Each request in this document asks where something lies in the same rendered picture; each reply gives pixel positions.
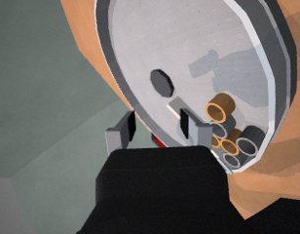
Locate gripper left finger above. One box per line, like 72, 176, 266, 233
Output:
105, 111, 136, 155

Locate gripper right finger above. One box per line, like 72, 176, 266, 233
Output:
180, 108, 213, 151

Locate dark grey metal sleeve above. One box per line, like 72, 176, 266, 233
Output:
236, 126, 265, 156
223, 151, 247, 168
209, 115, 236, 139

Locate red and blue divided bin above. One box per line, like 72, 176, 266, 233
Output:
150, 131, 166, 147

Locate bronze bushing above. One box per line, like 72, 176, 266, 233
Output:
206, 93, 236, 123
212, 135, 221, 148
220, 129, 242, 155

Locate grey round turntable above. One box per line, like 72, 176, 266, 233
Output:
94, 0, 297, 174

